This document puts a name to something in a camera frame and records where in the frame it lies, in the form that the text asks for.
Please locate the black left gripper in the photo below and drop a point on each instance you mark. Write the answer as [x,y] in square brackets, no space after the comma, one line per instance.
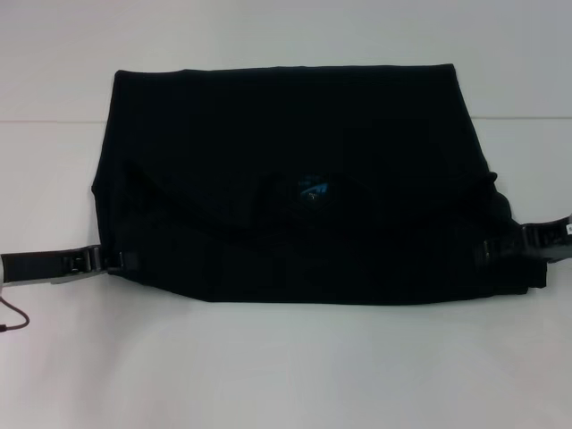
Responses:
[36,268]

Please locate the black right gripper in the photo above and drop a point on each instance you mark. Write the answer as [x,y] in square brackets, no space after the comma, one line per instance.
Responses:
[558,241]

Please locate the black t-shirt with FREE print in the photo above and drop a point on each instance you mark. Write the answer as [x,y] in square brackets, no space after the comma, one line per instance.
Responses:
[290,241]

